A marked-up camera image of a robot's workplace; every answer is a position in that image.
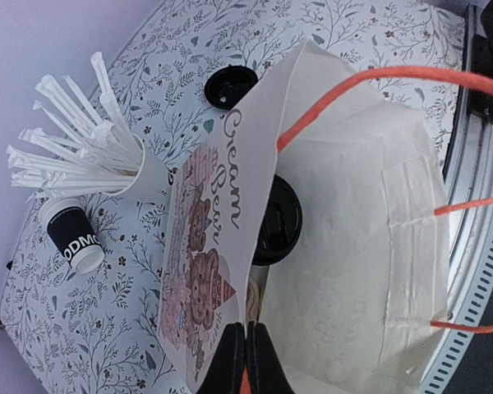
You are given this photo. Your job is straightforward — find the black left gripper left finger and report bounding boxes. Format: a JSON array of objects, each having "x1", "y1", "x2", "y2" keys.
[{"x1": 196, "y1": 323, "x2": 246, "y2": 394}]

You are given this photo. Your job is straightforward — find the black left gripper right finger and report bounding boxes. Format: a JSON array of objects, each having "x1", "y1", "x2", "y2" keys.
[{"x1": 246, "y1": 322, "x2": 295, "y2": 394}]

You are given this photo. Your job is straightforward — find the brown cardboard cup carrier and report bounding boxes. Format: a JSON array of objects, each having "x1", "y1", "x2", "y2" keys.
[{"x1": 246, "y1": 274, "x2": 265, "y2": 322}]

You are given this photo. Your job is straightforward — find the white paper takeout bag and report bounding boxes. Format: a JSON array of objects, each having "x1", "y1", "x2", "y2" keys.
[{"x1": 155, "y1": 39, "x2": 493, "y2": 394}]

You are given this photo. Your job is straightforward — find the white cup holding straws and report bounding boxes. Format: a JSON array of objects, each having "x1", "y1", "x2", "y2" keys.
[{"x1": 114, "y1": 135, "x2": 170, "y2": 203}]

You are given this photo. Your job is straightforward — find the stacked paper cups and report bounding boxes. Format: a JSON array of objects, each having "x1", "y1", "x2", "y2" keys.
[{"x1": 39, "y1": 198, "x2": 105, "y2": 274}]

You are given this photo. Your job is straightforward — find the aluminium front rail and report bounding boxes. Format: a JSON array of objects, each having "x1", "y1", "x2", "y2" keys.
[{"x1": 418, "y1": 0, "x2": 493, "y2": 387}]

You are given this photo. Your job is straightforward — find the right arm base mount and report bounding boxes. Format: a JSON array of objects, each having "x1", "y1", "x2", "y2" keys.
[{"x1": 463, "y1": 1, "x2": 493, "y2": 124}]

